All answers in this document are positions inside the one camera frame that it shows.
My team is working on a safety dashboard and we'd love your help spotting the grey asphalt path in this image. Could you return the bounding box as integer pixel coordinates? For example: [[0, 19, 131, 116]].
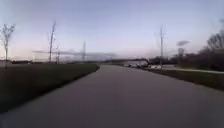
[[0, 63, 224, 128]]

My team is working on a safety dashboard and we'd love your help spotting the tall utility pole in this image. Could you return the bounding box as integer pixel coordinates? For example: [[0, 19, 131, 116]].
[[155, 24, 168, 67]]

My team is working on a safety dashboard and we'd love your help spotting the bare thin tree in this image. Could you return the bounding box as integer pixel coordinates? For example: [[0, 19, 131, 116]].
[[46, 20, 58, 64], [0, 23, 16, 69]]

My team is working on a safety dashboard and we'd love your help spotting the dark grass field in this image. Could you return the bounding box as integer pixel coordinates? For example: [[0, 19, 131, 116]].
[[0, 62, 100, 114]]

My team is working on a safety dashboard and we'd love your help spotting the dark grass verge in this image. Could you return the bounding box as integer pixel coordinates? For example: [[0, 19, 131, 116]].
[[143, 68, 224, 92]]

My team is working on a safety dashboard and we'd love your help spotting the pale road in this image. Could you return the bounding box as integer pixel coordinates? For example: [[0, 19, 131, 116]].
[[162, 66, 224, 75]]

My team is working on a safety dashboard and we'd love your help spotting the dark wood of trees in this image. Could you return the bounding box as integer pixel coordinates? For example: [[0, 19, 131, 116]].
[[173, 29, 224, 72]]

